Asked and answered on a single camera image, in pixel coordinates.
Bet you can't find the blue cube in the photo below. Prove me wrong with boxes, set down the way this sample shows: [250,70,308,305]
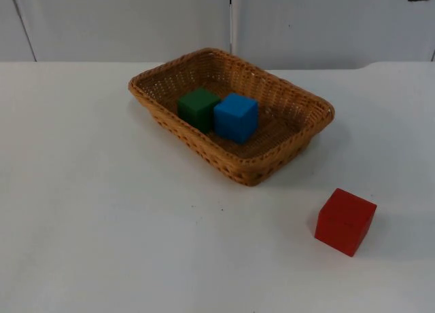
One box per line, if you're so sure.
[213,92,259,145]

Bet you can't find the green cube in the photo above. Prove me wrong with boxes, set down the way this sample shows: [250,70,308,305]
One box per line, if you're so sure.
[177,87,222,134]

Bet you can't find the pale brown wicker basket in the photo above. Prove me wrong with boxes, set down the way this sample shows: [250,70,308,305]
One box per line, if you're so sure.
[128,48,336,187]

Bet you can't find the red cube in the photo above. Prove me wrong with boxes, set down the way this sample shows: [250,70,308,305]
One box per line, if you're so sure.
[314,187,378,258]

